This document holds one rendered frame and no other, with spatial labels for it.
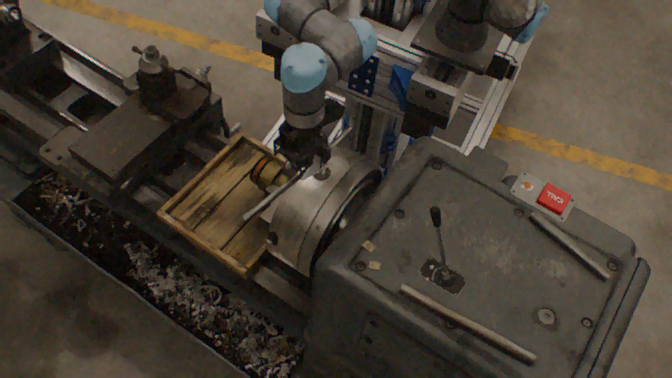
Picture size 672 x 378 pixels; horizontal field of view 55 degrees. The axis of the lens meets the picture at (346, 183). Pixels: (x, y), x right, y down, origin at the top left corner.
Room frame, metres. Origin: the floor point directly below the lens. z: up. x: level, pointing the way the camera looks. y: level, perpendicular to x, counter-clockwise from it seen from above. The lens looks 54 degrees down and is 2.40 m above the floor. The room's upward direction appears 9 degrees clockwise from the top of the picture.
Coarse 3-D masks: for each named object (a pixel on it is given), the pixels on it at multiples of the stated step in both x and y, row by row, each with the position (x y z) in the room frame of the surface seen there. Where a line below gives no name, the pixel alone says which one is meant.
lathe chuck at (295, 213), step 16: (336, 160) 0.90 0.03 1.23; (352, 160) 0.92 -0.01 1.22; (336, 176) 0.85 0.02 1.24; (288, 192) 0.81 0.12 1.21; (304, 192) 0.81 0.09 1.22; (320, 192) 0.81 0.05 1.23; (288, 208) 0.78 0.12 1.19; (304, 208) 0.78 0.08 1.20; (272, 224) 0.76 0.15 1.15; (288, 224) 0.75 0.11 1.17; (304, 224) 0.75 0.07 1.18; (288, 240) 0.73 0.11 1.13; (288, 256) 0.72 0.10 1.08
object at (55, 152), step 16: (128, 80) 1.32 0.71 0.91; (128, 96) 1.30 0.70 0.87; (208, 112) 1.25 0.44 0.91; (64, 128) 1.11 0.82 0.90; (192, 128) 1.18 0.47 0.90; (48, 144) 1.05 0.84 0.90; (64, 144) 1.05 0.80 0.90; (176, 144) 1.12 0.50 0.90; (48, 160) 0.99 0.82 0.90; (64, 160) 0.99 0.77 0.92; (144, 160) 1.03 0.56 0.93; (160, 160) 1.06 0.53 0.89; (64, 176) 0.97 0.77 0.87; (80, 176) 0.94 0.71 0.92; (96, 176) 0.95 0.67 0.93; (128, 176) 0.97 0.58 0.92; (144, 176) 1.00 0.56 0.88; (96, 192) 0.91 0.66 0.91; (112, 192) 0.91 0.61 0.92; (128, 192) 0.94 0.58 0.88; (112, 208) 0.89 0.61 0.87
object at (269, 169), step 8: (264, 160) 0.95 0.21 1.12; (272, 160) 0.96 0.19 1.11; (256, 168) 0.93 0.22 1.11; (264, 168) 0.93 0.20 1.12; (272, 168) 0.93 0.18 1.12; (280, 168) 0.93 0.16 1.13; (256, 176) 0.92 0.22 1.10; (264, 176) 0.91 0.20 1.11; (272, 176) 0.91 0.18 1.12; (280, 176) 0.92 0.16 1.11; (288, 176) 0.92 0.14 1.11; (256, 184) 0.91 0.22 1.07; (264, 184) 0.90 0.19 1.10; (280, 184) 0.90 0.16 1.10
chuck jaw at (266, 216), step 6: (270, 186) 0.89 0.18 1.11; (276, 186) 0.89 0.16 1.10; (270, 192) 0.87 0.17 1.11; (264, 198) 0.87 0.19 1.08; (276, 198) 0.85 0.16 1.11; (270, 204) 0.83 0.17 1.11; (276, 204) 0.84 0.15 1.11; (264, 210) 0.83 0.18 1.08; (270, 210) 0.81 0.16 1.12; (264, 216) 0.79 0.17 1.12; (270, 216) 0.80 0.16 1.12; (264, 222) 0.78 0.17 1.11; (264, 228) 0.78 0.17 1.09; (270, 234) 0.76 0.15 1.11; (276, 234) 0.75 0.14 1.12; (270, 240) 0.75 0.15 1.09; (276, 240) 0.75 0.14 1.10
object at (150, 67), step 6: (162, 54) 1.22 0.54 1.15; (138, 60) 1.21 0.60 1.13; (144, 60) 1.19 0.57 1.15; (156, 60) 1.19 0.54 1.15; (162, 60) 1.20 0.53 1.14; (168, 60) 1.22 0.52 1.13; (144, 66) 1.18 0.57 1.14; (150, 66) 1.18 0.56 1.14; (156, 66) 1.18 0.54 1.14; (144, 72) 1.17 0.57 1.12; (150, 72) 1.17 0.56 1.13; (156, 72) 1.17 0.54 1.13
